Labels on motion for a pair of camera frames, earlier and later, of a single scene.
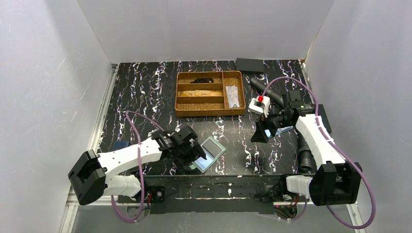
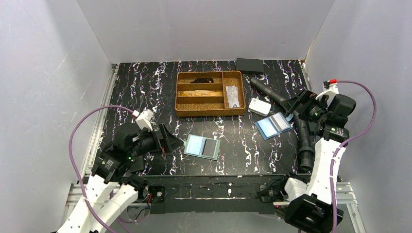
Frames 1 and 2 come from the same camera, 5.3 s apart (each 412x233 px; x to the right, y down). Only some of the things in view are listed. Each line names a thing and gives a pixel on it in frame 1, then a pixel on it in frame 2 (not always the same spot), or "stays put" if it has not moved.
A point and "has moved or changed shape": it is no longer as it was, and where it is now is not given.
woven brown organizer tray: x=210 y=93 stays put
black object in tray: x=199 y=80 stays put
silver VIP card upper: x=232 y=92 stays put
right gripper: x=268 y=125 to x=304 y=102
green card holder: x=214 y=151 has moved or changed shape
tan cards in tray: x=199 y=93 stays put
